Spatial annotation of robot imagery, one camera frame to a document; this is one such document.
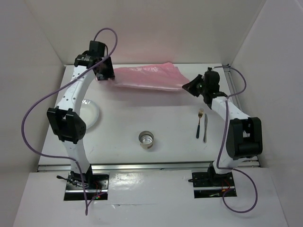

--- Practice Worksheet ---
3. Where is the pink rose satin cloth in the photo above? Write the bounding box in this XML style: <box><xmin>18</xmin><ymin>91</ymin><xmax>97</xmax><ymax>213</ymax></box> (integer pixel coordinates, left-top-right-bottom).
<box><xmin>113</xmin><ymin>62</ymin><xmax>189</xmax><ymax>91</ymax></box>

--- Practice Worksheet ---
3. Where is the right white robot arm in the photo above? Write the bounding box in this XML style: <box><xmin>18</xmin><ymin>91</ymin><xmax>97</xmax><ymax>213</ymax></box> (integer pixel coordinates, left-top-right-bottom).
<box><xmin>182</xmin><ymin>67</ymin><xmax>263</xmax><ymax>185</ymax></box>

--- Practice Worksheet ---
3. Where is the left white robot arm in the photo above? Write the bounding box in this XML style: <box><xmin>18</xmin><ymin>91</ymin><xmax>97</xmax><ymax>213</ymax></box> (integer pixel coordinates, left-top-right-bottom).
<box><xmin>47</xmin><ymin>41</ymin><xmax>115</xmax><ymax>189</ymax></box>

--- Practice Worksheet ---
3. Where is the silver table knife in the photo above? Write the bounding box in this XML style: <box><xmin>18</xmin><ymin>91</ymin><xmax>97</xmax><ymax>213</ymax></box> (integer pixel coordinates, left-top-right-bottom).
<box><xmin>203</xmin><ymin>113</ymin><xmax>208</xmax><ymax>143</ymax></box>

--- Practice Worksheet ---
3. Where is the white round plate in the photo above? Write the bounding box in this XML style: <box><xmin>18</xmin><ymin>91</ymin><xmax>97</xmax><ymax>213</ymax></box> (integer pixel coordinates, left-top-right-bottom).
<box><xmin>80</xmin><ymin>99</ymin><xmax>100</xmax><ymax>130</ymax></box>

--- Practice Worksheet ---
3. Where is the small metal cup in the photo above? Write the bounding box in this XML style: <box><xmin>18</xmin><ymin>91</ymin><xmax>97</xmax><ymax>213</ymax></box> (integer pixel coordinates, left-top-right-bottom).
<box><xmin>138</xmin><ymin>131</ymin><xmax>154</xmax><ymax>149</ymax></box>

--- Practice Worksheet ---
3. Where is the gold fork dark handle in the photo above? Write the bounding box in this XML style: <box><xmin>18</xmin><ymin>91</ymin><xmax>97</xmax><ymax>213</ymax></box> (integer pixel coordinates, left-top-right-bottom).
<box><xmin>196</xmin><ymin>108</ymin><xmax>204</xmax><ymax>139</ymax></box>

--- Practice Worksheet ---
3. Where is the aluminium front rail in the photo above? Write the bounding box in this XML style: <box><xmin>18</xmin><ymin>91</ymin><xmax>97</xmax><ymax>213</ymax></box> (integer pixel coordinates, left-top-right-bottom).
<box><xmin>37</xmin><ymin>158</ymin><xmax>260</xmax><ymax>172</ymax></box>

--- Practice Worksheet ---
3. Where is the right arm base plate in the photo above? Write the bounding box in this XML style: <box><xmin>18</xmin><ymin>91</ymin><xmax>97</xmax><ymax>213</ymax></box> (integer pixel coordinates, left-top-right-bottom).
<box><xmin>188</xmin><ymin>165</ymin><xmax>237</xmax><ymax>199</ymax></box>

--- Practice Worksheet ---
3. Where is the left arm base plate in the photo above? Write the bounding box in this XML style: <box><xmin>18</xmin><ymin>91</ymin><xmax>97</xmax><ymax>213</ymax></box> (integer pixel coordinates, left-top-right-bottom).
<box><xmin>56</xmin><ymin>174</ymin><xmax>109</xmax><ymax>201</ymax></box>

